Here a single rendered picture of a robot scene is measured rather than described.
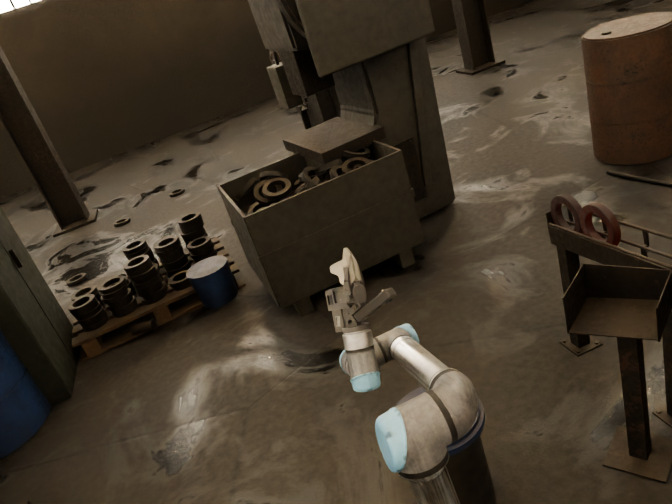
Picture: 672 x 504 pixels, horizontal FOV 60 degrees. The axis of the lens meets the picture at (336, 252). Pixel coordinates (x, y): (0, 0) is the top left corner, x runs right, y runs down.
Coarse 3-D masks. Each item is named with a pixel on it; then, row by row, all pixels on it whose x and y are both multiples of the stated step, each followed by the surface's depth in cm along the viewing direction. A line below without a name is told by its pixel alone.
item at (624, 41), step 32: (608, 32) 382; (640, 32) 363; (608, 64) 380; (640, 64) 371; (608, 96) 391; (640, 96) 380; (608, 128) 403; (640, 128) 390; (608, 160) 415; (640, 160) 401
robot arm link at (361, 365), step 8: (352, 352) 147; (360, 352) 146; (368, 352) 147; (352, 360) 147; (360, 360) 146; (368, 360) 146; (376, 360) 149; (352, 368) 147; (360, 368) 146; (368, 368) 146; (376, 368) 148; (352, 376) 148; (360, 376) 146; (368, 376) 146; (376, 376) 147; (352, 384) 149; (360, 384) 146; (368, 384) 146; (376, 384) 147
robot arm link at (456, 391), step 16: (384, 336) 160; (400, 336) 156; (416, 336) 159; (384, 352) 157; (400, 352) 150; (416, 352) 145; (416, 368) 140; (432, 368) 135; (448, 368) 132; (432, 384) 130; (448, 384) 124; (464, 384) 125; (448, 400) 120; (464, 400) 121; (464, 416) 119; (464, 432) 120
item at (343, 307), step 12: (336, 288) 149; (360, 288) 150; (336, 300) 149; (348, 300) 147; (360, 300) 148; (336, 312) 150; (348, 312) 149; (336, 324) 151; (348, 324) 149; (360, 324) 150
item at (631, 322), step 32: (576, 288) 189; (608, 288) 192; (640, 288) 186; (576, 320) 190; (608, 320) 184; (640, 320) 179; (640, 352) 186; (640, 384) 189; (640, 416) 196; (640, 448) 203
